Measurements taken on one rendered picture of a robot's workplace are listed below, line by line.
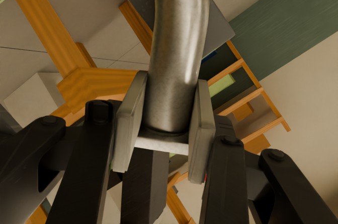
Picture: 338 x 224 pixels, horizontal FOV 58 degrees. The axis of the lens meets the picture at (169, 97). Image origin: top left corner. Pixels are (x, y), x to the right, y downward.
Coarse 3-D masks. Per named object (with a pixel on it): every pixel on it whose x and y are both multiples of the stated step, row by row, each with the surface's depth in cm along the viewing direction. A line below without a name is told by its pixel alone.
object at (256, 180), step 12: (216, 120) 16; (228, 120) 16; (216, 132) 14; (228, 132) 15; (252, 156) 13; (252, 168) 12; (252, 180) 12; (264, 180) 12; (252, 192) 12; (264, 192) 12
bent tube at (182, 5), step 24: (168, 0) 15; (192, 0) 15; (168, 24) 16; (192, 24) 16; (168, 48) 16; (192, 48) 16; (168, 72) 17; (192, 72) 17; (168, 96) 17; (192, 96) 18; (144, 120) 19; (168, 120) 18; (144, 144) 18; (168, 144) 18
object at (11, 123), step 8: (0, 104) 25; (0, 112) 25; (8, 112) 26; (0, 120) 25; (8, 120) 25; (0, 128) 25; (8, 128) 25; (16, 128) 25; (0, 136) 24; (8, 136) 25; (0, 144) 23
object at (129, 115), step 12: (144, 72) 19; (132, 84) 17; (144, 84) 17; (132, 96) 15; (144, 96) 18; (120, 108) 13; (132, 108) 14; (120, 120) 13; (132, 120) 13; (120, 132) 13; (132, 132) 14; (120, 144) 13; (132, 144) 15; (120, 156) 14; (120, 168) 14
